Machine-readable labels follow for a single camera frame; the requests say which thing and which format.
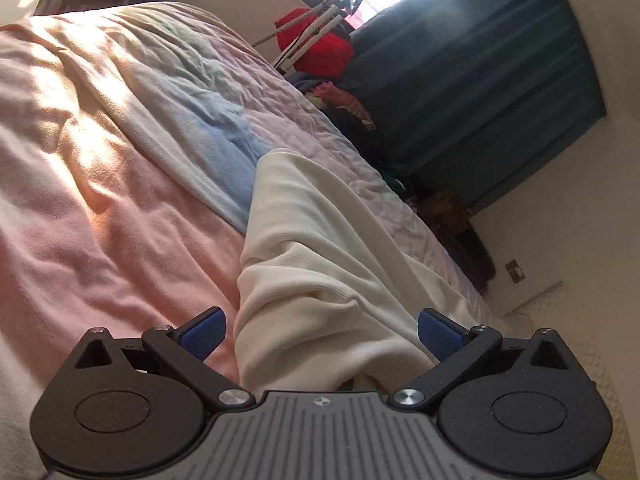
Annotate brown paper bag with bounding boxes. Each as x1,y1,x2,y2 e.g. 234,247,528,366
419,194,472,228

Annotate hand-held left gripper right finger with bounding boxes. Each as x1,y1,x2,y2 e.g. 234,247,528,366
392,308,593,413

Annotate red cloth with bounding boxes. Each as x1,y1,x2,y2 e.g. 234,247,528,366
275,7,354,79

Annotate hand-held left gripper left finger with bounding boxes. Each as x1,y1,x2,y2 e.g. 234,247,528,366
55,306,256,413

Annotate cream pants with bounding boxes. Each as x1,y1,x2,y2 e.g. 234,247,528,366
235,147,507,393

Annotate pastel bed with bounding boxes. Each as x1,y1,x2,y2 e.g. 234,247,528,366
0,2,507,480

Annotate teal curtain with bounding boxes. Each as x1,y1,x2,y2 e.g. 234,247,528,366
345,0,608,213

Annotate pile of clothes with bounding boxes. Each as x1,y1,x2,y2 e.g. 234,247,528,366
295,79,418,198

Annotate garment steamer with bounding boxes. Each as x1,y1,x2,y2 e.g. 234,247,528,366
252,0,367,70

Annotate black sofa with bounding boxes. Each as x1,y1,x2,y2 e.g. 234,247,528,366
440,225,497,293

